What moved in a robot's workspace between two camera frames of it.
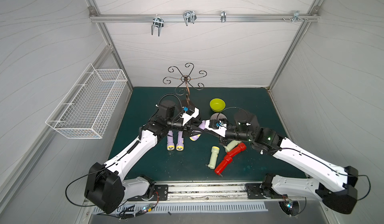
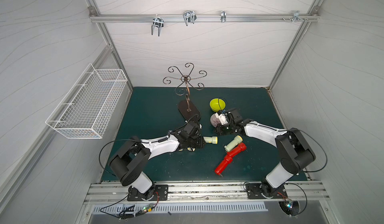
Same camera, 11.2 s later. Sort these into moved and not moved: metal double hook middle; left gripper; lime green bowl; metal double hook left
Moved: left gripper
Not moved: lime green bowl; metal double hook left; metal double hook middle
